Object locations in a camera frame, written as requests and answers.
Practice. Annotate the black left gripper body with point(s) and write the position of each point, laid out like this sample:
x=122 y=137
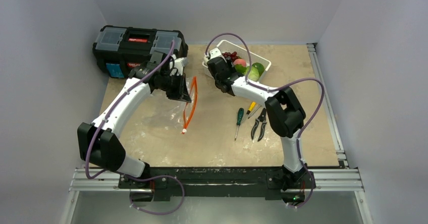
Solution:
x=172 y=85

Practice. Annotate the clear zip top bag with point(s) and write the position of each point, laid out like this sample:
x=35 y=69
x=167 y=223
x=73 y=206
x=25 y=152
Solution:
x=175 y=115

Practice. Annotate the green cabbage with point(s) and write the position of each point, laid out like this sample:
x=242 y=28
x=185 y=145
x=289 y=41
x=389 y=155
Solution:
x=252 y=73

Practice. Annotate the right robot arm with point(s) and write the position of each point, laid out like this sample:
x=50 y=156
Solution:
x=284 y=111

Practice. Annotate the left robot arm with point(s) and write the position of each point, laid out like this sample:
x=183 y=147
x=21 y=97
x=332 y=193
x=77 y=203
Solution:
x=99 y=141

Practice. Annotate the red grape bunch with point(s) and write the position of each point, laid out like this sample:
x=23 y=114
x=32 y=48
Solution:
x=231 y=56

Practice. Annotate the green leafy vegetable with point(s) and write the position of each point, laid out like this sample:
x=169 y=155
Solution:
x=241 y=69

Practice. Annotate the black plastic toolbox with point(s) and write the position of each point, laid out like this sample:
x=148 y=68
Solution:
x=120 y=49

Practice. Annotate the pink peach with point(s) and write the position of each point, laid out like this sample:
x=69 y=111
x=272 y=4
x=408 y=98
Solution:
x=240 y=61

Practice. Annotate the white plastic basket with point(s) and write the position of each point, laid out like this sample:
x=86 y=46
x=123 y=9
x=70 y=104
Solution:
x=226 y=46

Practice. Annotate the green lime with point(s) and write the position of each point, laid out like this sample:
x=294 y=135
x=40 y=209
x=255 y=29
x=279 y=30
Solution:
x=260 y=67

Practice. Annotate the black pliers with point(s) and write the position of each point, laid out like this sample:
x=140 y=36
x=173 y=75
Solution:
x=260 y=122

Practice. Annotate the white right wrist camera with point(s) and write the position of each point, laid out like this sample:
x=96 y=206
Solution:
x=213 y=53

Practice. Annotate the green handled screwdriver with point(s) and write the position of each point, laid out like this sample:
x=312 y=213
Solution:
x=240 y=115

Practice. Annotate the yellow handled screwdriver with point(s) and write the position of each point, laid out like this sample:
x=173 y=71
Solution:
x=251 y=107

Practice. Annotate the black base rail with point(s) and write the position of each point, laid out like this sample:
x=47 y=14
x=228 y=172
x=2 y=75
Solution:
x=266 y=182

